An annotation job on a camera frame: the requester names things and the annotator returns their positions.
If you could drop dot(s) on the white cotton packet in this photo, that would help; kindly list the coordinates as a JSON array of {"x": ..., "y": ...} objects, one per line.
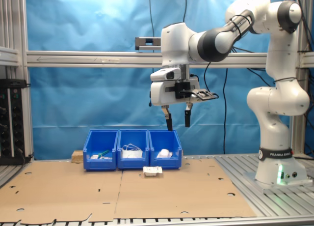
[
  {"x": 164, "y": 153},
  {"x": 152, "y": 171}
]

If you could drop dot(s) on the blue plastic storage bin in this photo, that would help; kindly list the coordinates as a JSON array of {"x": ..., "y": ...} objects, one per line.
[
  {"x": 100, "y": 140},
  {"x": 133, "y": 137},
  {"x": 164, "y": 140}
]

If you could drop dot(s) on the pale face mask stack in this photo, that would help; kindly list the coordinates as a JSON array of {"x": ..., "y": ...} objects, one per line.
[{"x": 131, "y": 155}]

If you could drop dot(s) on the aluminium power socket strip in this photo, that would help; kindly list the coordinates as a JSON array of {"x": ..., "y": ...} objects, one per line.
[{"x": 147, "y": 43}]

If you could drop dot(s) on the loose green syringe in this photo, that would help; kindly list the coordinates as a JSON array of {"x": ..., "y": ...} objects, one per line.
[{"x": 104, "y": 154}]

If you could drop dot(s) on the brown cardboard sheet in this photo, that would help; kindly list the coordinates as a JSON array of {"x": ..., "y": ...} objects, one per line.
[
  {"x": 61, "y": 191},
  {"x": 184, "y": 194}
]

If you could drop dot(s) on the white printed flat packet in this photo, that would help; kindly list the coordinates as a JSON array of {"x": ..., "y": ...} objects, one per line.
[{"x": 94, "y": 157}]

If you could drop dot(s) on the long horizontal aluminium beam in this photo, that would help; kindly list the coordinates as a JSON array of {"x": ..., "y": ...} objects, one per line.
[{"x": 73, "y": 59}]

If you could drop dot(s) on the chipboard wood block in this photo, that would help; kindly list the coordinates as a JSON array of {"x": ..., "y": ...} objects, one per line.
[{"x": 77, "y": 156}]

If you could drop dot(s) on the short aluminium side beam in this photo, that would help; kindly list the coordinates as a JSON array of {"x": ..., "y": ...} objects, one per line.
[{"x": 8, "y": 56}]

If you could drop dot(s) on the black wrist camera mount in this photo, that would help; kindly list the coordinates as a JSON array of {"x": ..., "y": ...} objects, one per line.
[{"x": 182, "y": 89}]

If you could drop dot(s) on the aluminium frame post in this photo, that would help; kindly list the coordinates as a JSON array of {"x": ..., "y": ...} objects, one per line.
[
  {"x": 298, "y": 137},
  {"x": 20, "y": 27}
]

